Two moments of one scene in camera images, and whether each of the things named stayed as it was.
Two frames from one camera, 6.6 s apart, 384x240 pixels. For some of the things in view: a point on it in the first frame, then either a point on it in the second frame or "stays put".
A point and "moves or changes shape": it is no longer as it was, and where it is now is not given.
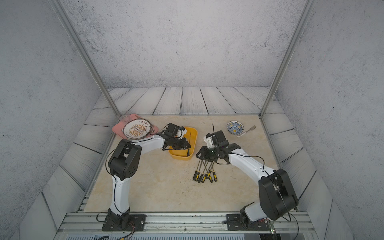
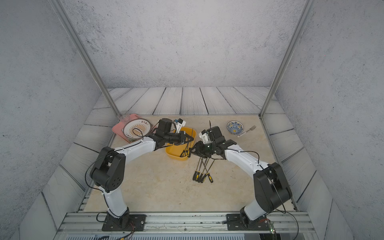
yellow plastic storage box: [185, 154] stays put
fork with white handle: [252, 128] stays put
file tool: [215, 178] to [189, 154]
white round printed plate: [137, 128] stays put
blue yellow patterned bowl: [235, 127] stays put
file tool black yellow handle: [188, 151] moves or changes shape
